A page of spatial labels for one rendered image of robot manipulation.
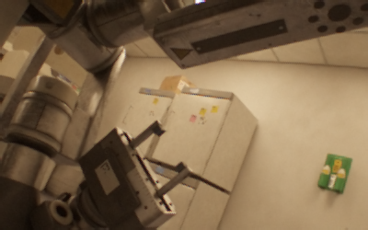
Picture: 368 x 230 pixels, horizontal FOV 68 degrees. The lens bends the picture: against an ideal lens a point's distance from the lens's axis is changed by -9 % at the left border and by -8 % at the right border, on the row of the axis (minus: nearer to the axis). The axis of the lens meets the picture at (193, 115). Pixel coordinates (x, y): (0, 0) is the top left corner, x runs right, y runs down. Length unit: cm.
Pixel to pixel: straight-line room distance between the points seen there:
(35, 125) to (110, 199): 15
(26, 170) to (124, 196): 14
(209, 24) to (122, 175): 21
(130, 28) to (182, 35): 12
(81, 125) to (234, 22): 29
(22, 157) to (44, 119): 6
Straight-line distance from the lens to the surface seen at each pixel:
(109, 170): 40
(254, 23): 35
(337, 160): 307
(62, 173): 471
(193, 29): 35
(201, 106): 302
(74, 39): 52
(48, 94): 46
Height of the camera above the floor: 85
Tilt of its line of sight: 14 degrees up
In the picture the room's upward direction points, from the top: 23 degrees clockwise
